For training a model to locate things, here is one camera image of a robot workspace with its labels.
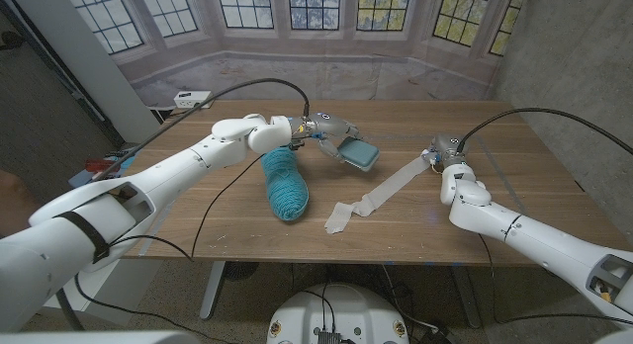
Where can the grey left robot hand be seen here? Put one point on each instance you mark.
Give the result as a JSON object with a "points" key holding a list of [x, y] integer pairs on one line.
{"points": [[329, 126]]}

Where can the white bandage strip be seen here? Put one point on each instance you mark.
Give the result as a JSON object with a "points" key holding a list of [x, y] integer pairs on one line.
{"points": [[381, 193]]}

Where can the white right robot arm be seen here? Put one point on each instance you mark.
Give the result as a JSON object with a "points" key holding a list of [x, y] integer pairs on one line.
{"points": [[534, 235]]}

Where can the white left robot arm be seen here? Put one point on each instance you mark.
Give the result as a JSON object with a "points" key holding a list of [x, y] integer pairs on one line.
{"points": [[123, 196]]}

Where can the teal yarn skein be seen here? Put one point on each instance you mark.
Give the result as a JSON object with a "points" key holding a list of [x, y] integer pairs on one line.
{"points": [[286, 186]]}

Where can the printed window backdrop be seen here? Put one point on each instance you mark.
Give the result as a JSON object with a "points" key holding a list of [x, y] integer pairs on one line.
{"points": [[371, 72]]}

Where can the white power strip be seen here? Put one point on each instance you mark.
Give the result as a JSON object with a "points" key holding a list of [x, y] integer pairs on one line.
{"points": [[190, 100]]}

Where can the black round fan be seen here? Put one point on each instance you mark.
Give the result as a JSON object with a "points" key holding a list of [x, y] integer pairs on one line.
{"points": [[241, 270]]}

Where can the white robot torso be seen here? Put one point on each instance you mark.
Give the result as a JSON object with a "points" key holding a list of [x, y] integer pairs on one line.
{"points": [[356, 309]]}

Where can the grey table leg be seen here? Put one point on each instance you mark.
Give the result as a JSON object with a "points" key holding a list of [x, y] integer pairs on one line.
{"points": [[212, 289], [467, 297]]}

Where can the blue stool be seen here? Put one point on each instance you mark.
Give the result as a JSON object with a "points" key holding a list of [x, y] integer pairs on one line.
{"points": [[128, 161]]}

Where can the black remote control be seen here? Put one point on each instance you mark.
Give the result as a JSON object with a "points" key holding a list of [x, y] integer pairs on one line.
{"points": [[119, 153]]}

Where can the red flat item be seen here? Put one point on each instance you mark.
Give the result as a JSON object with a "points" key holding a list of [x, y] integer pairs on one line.
{"points": [[102, 165]]}

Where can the white robot body edge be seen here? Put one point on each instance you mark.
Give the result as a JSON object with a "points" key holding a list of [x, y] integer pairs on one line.
{"points": [[99, 338]]}

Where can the person's bare leg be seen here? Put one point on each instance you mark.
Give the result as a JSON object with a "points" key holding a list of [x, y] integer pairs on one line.
{"points": [[15, 200]]}

